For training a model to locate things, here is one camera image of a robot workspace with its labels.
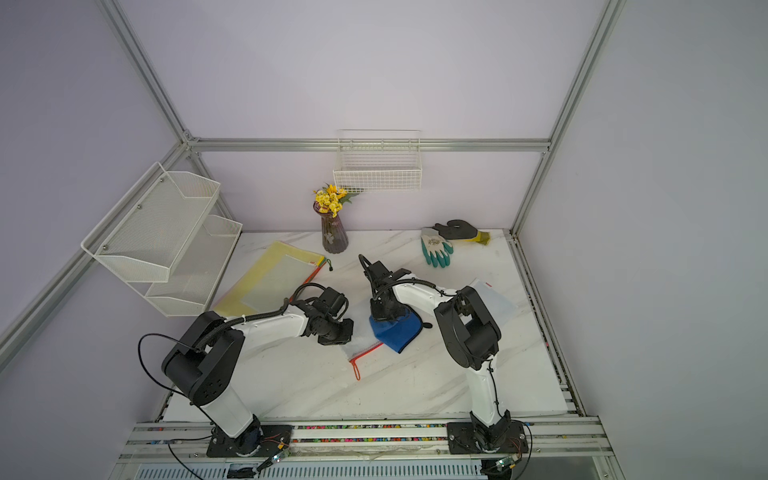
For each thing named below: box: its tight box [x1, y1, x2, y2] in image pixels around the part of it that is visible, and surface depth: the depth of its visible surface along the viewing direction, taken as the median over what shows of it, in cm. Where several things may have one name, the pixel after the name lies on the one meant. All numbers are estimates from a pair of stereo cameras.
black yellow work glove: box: [432, 219, 491, 245], surface depth 121 cm
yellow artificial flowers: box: [312, 183, 359, 218], surface depth 98 cm
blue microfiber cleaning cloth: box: [369, 305, 423, 354], surface depth 92 cm
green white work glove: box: [420, 227, 454, 268], surface depth 117 cm
